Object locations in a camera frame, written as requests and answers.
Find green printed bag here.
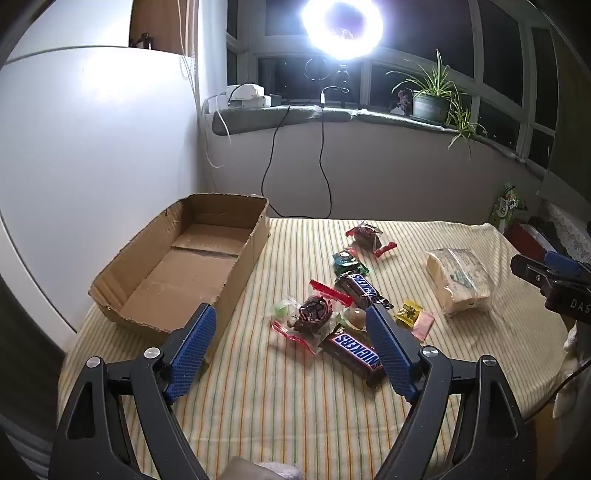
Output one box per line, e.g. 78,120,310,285
489,182,527,232

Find white power strip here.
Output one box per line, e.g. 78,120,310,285
229,96,273,110

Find window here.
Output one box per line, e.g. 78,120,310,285
226,0,559,171

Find brown wooden panel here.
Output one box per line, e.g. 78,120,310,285
129,0,195,56

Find person's right forearm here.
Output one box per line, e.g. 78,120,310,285
551,323,591,421

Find tan jelly cup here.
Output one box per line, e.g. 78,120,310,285
344,307,370,330

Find person's left forearm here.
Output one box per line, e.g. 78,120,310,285
219,456,305,480

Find light green candy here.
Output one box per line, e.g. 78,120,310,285
269,295,301,319

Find white lace cloth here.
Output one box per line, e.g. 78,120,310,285
547,200,591,264

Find brown cardboard box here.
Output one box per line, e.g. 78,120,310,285
89,193,271,368

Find pink candy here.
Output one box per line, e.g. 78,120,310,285
411,311,435,342

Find white cable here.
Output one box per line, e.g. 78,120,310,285
201,95,232,169

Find black light tripod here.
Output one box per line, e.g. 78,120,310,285
335,58,354,109

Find potted spider plant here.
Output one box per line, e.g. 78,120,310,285
387,48,485,160

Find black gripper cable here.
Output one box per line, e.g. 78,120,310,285
524,362,591,422

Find white charger device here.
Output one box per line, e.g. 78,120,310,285
226,83,264,102

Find yellow candy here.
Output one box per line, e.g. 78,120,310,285
394,300,423,329

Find clear red-edged snack packet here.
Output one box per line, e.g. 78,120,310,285
346,220,398,259
271,278,354,355

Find white hanging cords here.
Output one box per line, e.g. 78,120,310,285
180,0,195,86

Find striped yellow cloth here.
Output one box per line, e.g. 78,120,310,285
58,217,571,480

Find clear bread package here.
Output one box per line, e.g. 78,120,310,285
425,247,495,319

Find white cabinet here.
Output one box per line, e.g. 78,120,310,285
0,44,204,352

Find red and teal snack packet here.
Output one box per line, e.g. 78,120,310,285
332,248,358,271

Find black power cable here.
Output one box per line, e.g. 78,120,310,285
261,104,291,217
318,85,345,219

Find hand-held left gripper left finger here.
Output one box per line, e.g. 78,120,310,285
53,303,218,480

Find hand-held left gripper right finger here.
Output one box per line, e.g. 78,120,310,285
365,303,539,480

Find ring light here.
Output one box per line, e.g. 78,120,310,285
300,0,385,58

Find brown chocolate bar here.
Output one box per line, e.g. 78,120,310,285
320,323,386,388
333,272,394,311

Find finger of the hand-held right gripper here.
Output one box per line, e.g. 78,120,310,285
544,250,591,278
510,253,583,296

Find red box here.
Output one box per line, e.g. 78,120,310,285
505,223,555,259

